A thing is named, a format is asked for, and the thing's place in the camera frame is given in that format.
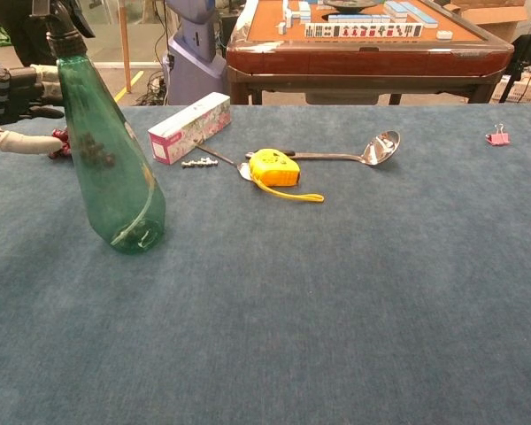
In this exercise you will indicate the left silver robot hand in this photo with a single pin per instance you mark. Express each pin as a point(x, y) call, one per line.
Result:
point(26, 144)

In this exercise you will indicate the green plastic spray bottle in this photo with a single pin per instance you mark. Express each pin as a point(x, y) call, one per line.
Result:
point(110, 177)

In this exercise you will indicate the dark red grape bunch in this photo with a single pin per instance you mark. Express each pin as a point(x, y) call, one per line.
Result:
point(59, 146)

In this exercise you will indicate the person's black trouser leg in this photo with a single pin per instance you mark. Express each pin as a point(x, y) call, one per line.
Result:
point(26, 35)

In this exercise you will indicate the wooden pole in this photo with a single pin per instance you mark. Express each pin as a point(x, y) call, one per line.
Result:
point(125, 44)

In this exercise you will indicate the white pink floral box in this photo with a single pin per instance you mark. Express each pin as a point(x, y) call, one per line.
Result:
point(190, 124)

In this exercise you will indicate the small steel spoon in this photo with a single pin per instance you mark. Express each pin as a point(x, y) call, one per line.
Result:
point(230, 160)

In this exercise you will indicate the yellow tape measure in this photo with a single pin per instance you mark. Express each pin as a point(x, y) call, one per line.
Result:
point(276, 170)

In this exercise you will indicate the brown mahjong table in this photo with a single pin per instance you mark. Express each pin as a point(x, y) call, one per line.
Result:
point(363, 62)

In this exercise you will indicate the black round dish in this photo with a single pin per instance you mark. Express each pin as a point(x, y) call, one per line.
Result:
point(349, 4)

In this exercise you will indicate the steel soup ladle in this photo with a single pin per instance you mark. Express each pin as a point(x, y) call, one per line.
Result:
point(380, 148)

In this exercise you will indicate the row of mahjong tiles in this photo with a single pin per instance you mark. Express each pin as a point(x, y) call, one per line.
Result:
point(363, 30)

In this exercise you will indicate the blue table cloth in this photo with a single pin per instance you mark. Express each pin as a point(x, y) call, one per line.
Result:
point(358, 288)

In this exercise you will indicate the single white mahjong tile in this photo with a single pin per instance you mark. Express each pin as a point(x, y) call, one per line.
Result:
point(444, 35)

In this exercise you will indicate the pink binder clip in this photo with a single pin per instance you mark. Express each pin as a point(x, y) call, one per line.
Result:
point(497, 139)

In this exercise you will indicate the white plastic basket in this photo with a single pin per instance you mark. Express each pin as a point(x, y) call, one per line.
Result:
point(526, 90)

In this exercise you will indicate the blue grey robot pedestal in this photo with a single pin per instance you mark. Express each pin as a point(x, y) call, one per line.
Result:
point(194, 57)

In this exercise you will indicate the blue backed mahjong tile wall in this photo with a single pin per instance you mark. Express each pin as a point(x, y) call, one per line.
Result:
point(409, 13)

